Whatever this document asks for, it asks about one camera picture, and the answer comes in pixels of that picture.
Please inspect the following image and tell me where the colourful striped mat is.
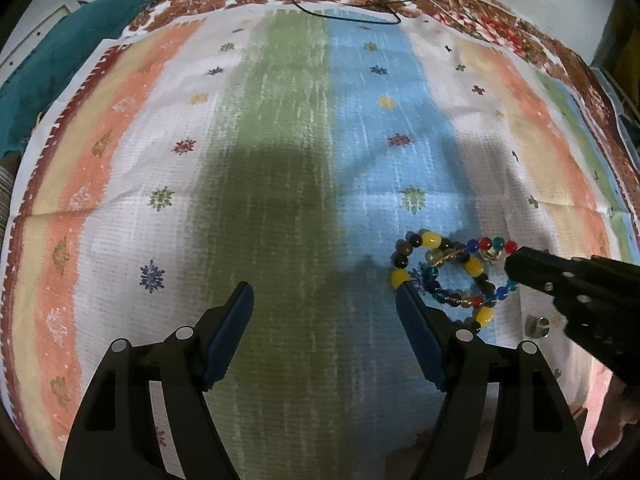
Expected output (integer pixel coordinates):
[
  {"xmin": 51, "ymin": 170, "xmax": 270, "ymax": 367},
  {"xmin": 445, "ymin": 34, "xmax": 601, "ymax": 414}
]
[{"xmin": 0, "ymin": 2, "xmax": 640, "ymax": 480}]

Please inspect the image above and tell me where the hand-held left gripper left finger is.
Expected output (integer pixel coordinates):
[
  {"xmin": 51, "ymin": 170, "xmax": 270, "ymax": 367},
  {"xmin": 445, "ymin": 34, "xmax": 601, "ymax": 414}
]
[{"xmin": 60, "ymin": 281, "xmax": 255, "ymax": 480}]

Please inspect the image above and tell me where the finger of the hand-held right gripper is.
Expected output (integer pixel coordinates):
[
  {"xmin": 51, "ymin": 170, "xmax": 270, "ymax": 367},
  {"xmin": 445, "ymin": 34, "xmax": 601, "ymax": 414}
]
[{"xmin": 504, "ymin": 246, "xmax": 640, "ymax": 302}]

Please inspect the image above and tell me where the yellow and dark bead bracelet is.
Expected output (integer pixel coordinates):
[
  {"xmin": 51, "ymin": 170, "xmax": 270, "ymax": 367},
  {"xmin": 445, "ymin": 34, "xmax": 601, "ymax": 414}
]
[{"xmin": 390, "ymin": 230, "xmax": 497, "ymax": 335}]

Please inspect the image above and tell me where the multicoloured small bead bracelet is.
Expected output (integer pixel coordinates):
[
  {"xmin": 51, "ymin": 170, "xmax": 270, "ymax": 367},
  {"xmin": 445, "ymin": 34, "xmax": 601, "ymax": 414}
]
[{"xmin": 425, "ymin": 236, "xmax": 519, "ymax": 309}]

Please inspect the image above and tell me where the person's right hand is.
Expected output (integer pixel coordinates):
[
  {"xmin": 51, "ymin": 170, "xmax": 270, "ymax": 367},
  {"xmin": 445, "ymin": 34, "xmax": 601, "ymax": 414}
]
[{"xmin": 592, "ymin": 375, "xmax": 640, "ymax": 461}]

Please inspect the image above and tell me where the teal cloth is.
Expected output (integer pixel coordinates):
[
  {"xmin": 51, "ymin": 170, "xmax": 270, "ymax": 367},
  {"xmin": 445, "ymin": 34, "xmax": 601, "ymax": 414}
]
[{"xmin": 0, "ymin": 0, "xmax": 157, "ymax": 160}]

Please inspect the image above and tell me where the white headboard panel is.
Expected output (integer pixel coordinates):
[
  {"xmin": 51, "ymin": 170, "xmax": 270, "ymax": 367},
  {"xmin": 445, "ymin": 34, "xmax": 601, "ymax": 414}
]
[{"xmin": 0, "ymin": 2, "xmax": 82, "ymax": 70}]

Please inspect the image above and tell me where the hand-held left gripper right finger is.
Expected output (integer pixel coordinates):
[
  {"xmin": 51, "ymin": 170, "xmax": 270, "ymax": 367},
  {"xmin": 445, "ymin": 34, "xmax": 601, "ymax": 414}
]
[{"xmin": 395, "ymin": 282, "xmax": 591, "ymax": 480}]

